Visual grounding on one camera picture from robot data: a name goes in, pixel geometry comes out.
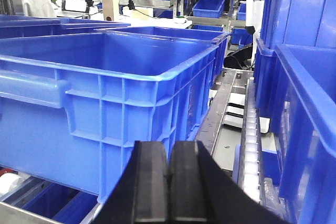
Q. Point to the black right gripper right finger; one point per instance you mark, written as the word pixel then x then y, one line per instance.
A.
pixel 200 192

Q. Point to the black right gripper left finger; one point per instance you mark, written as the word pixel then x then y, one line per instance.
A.
pixel 140 196

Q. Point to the blue bin right near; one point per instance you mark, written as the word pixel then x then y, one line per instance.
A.
pixel 304 119

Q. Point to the large blue bin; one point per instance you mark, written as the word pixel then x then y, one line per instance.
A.
pixel 72 106

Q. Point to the blue bin behind centre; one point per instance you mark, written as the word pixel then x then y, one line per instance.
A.
pixel 216 38

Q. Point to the blue bin on metal shelf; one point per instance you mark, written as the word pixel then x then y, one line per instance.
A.
pixel 208 8

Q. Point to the blue bin right upper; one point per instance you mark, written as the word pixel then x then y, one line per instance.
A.
pixel 294 22

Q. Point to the blue bin far left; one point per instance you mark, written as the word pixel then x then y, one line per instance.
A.
pixel 14 26

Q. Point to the white robot body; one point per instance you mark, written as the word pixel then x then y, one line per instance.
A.
pixel 254 14

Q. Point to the white roller conveyor rail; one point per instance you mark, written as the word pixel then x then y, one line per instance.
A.
pixel 249 168

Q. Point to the wooden post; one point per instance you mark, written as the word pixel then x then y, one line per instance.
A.
pixel 110 9

